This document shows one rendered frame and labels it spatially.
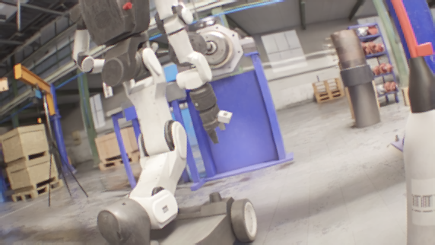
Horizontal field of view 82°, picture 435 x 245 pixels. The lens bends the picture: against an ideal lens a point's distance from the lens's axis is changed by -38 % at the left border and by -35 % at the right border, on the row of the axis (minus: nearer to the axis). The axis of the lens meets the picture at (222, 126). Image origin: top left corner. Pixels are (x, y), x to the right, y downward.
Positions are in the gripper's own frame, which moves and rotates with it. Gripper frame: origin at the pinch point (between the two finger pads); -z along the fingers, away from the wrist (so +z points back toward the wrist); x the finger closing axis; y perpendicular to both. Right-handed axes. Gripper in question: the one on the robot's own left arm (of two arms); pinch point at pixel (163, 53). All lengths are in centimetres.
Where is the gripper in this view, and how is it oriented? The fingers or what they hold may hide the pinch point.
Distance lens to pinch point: 184.3
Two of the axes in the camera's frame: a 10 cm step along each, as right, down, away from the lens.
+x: 2.8, 6.3, -7.3
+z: -9.6, 1.8, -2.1
